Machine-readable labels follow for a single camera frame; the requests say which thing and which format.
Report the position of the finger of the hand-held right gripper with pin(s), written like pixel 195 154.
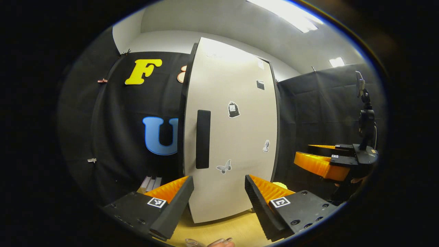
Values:
pixel 343 161
pixel 344 146

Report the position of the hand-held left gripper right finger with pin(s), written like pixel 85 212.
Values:
pixel 259 209

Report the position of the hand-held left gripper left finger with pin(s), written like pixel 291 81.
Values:
pixel 176 209

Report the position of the beige cabinet door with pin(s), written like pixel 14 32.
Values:
pixel 226 75

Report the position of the yellow round object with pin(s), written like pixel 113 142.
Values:
pixel 280 185

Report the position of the blue grey book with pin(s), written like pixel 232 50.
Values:
pixel 158 182

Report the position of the small ceiling light panel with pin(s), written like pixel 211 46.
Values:
pixel 336 62

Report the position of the black backdrop cloth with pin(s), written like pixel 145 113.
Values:
pixel 113 137

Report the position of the long ceiling light panel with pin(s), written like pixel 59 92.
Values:
pixel 288 13

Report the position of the red clip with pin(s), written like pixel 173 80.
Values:
pixel 102 81

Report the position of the black clip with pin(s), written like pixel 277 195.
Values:
pixel 125 52

